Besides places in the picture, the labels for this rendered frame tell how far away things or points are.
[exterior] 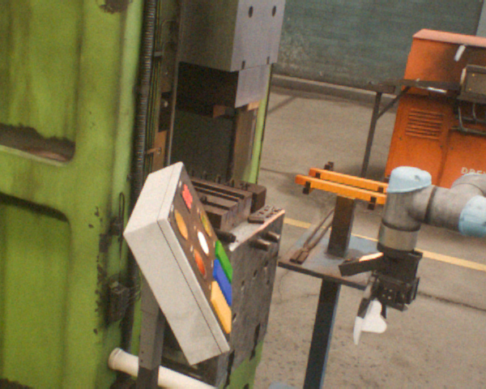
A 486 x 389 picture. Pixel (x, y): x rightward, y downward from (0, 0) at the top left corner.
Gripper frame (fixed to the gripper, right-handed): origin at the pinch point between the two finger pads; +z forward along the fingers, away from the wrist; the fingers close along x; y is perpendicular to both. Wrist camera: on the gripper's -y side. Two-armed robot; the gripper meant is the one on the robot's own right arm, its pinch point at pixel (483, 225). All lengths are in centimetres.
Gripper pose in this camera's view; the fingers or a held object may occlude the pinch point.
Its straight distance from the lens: 228.1
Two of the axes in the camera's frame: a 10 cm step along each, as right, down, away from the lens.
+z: -1.3, 9.4, 3.2
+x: 5.5, -2.0, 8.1
